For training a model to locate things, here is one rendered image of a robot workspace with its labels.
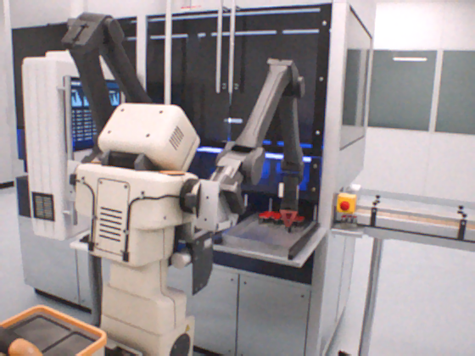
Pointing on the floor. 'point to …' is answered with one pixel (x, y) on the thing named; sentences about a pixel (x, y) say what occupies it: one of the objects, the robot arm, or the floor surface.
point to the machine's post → (340, 19)
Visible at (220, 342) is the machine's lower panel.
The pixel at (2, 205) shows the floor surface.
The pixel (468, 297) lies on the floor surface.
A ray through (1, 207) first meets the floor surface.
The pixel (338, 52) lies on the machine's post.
